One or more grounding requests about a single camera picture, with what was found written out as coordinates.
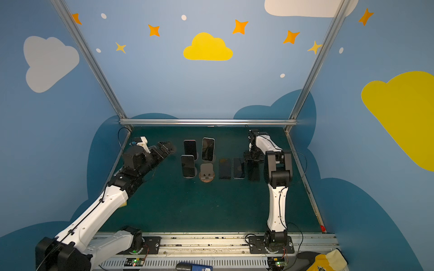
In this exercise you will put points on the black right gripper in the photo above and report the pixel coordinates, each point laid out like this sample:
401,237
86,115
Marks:
254,156

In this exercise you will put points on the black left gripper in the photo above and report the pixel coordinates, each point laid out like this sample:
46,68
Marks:
158,151

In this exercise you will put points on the green phone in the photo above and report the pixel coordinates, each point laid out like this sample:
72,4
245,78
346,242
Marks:
188,166

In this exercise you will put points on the wooden round phone stand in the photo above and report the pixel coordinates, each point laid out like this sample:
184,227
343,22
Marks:
207,173

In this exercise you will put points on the dark phone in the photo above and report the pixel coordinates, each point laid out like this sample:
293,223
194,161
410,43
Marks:
253,171

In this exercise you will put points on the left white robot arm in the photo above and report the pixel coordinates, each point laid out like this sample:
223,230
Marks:
70,249

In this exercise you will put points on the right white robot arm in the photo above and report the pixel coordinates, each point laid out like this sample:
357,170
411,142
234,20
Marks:
278,174

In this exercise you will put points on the pink phone back left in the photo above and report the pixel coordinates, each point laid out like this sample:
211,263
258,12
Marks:
190,148

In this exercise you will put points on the blue black tool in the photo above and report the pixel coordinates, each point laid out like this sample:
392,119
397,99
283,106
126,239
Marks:
192,267

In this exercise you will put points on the yellow cloth bag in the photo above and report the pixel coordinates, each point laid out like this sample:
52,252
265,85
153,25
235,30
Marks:
332,261

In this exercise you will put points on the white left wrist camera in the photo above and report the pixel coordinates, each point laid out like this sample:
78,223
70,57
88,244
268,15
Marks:
140,145

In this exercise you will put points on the horizontal aluminium frame bar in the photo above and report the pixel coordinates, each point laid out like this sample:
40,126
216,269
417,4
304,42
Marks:
207,122

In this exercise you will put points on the right aluminium frame post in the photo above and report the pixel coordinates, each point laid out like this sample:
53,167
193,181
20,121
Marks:
320,58

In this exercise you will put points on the aluminium frame post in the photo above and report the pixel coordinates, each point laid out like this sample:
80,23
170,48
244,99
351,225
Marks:
64,13
320,58

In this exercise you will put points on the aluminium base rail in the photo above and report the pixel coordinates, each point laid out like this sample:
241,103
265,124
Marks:
221,251

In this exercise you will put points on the left aluminium frame post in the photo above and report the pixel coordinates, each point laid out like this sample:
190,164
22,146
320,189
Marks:
64,13

